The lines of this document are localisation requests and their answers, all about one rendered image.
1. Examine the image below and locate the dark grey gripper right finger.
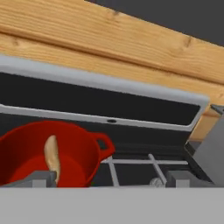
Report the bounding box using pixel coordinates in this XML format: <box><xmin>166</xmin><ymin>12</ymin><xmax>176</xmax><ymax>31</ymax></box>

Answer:
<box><xmin>165</xmin><ymin>170</ymin><xmax>217</xmax><ymax>188</ymax></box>

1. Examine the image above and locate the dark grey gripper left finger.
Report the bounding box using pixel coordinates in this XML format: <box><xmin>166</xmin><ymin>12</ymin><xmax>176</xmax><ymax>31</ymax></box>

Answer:
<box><xmin>2</xmin><ymin>170</ymin><xmax>58</xmax><ymax>188</ymax></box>

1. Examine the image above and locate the beige wooden spatula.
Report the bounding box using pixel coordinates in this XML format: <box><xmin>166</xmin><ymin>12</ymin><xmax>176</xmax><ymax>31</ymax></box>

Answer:
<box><xmin>43</xmin><ymin>134</ymin><xmax>62</xmax><ymax>188</ymax></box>

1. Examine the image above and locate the black hob with grey grates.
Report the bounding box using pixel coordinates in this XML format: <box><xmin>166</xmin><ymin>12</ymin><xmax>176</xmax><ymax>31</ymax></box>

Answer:
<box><xmin>0</xmin><ymin>54</ymin><xmax>212</xmax><ymax>188</ymax></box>

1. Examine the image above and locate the light wooden cupboard run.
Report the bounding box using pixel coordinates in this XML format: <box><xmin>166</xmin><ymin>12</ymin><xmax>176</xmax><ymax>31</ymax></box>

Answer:
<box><xmin>0</xmin><ymin>0</ymin><xmax>224</xmax><ymax>143</ymax></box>

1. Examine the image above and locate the red pot with handles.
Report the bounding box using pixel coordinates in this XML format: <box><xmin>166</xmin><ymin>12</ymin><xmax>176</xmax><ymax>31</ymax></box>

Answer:
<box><xmin>0</xmin><ymin>120</ymin><xmax>116</xmax><ymax>188</ymax></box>

